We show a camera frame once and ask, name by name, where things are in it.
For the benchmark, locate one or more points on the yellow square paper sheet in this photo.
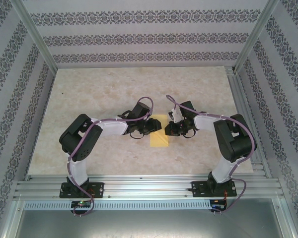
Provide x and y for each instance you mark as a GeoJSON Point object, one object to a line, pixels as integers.
{"type": "Point", "coordinates": [160, 141]}

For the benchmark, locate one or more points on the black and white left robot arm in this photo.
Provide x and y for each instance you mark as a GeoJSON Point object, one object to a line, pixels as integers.
{"type": "Point", "coordinates": [77, 138]}

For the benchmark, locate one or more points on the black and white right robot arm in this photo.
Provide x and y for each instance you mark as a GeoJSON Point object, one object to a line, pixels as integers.
{"type": "Point", "coordinates": [233, 141]}

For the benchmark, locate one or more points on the grey metal sheet tray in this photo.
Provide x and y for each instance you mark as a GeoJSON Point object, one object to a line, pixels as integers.
{"type": "Point", "coordinates": [149, 224]}

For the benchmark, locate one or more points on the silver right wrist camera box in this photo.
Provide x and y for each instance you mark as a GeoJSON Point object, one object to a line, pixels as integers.
{"type": "Point", "coordinates": [175, 115]}

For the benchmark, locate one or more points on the aluminium mounting rail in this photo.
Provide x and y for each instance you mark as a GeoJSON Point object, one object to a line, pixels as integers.
{"type": "Point", "coordinates": [146, 186]}

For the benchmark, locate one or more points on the aluminium side rail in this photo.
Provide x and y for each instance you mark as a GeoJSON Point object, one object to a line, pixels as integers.
{"type": "Point", "coordinates": [248, 124]}

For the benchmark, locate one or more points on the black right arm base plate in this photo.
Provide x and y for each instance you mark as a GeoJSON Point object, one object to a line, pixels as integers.
{"type": "Point", "coordinates": [197, 189]}

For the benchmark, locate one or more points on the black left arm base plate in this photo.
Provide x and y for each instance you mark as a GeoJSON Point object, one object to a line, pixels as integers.
{"type": "Point", "coordinates": [98, 189]}

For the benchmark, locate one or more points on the aluminium frame post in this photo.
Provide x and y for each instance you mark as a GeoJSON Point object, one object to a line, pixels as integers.
{"type": "Point", "coordinates": [257, 34]}
{"type": "Point", "coordinates": [37, 37]}

